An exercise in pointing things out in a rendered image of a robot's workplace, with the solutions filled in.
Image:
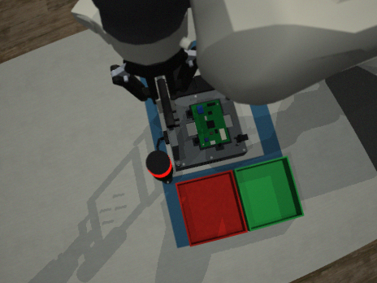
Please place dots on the red open-top bin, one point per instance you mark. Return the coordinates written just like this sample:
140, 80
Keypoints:
211, 208

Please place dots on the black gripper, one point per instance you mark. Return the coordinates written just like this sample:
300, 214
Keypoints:
120, 76

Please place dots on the green open-top bin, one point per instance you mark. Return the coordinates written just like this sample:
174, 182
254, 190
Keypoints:
268, 193

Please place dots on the green circuit board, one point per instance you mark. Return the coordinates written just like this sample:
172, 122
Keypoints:
210, 124

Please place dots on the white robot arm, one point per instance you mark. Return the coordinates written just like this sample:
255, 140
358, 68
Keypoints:
255, 52

